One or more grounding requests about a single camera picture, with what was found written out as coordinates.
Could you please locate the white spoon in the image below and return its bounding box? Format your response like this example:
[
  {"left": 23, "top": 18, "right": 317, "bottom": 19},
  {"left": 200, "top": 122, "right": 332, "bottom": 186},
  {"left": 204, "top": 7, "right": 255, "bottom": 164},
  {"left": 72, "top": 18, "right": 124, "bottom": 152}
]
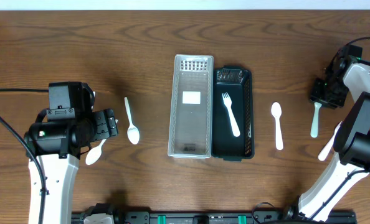
[
  {"left": 85, "top": 139, "right": 107, "bottom": 166},
  {"left": 124, "top": 97, "right": 140, "bottom": 145},
  {"left": 271, "top": 102, "right": 283, "bottom": 151}
]

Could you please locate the white fork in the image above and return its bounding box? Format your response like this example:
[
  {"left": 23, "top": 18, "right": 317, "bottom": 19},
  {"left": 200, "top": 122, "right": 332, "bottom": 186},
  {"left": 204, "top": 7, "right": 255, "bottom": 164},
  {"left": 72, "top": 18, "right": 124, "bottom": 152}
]
[
  {"left": 222, "top": 92, "right": 240, "bottom": 137},
  {"left": 310, "top": 102, "right": 322, "bottom": 138},
  {"left": 318, "top": 121, "right": 342, "bottom": 161}
]

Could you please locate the black plastic basket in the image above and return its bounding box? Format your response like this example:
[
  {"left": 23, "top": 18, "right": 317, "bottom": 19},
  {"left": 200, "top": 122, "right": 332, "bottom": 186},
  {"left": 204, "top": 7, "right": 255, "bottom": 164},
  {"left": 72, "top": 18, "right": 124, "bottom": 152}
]
[{"left": 212, "top": 65, "right": 255, "bottom": 161}]

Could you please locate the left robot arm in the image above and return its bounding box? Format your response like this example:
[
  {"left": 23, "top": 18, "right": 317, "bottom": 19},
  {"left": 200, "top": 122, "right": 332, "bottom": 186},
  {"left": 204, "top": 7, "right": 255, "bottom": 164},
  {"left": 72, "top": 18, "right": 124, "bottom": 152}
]
[{"left": 24, "top": 82, "right": 118, "bottom": 223}]

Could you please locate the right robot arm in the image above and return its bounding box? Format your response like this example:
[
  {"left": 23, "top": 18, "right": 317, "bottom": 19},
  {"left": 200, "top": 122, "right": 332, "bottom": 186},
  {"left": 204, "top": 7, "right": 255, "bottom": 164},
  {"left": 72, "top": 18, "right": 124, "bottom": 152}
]
[{"left": 282, "top": 62, "right": 370, "bottom": 222}]

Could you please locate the clear plastic basket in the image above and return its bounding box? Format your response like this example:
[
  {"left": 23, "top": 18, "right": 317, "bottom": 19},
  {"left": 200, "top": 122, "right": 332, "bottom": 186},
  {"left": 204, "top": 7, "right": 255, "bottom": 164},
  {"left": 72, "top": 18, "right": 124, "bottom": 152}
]
[{"left": 168, "top": 54, "right": 214, "bottom": 159}]

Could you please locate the white label in clear basket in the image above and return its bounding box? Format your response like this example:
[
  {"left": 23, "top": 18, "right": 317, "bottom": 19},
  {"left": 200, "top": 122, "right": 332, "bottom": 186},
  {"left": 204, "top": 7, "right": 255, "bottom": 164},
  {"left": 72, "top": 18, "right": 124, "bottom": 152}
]
[{"left": 182, "top": 91, "right": 201, "bottom": 105}]

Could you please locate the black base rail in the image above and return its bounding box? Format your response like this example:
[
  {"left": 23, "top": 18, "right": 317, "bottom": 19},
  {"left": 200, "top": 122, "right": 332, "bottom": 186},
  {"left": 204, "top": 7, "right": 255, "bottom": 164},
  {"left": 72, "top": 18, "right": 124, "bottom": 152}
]
[{"left": 71, "top": 203, "right": 358, "bottom": 224}]

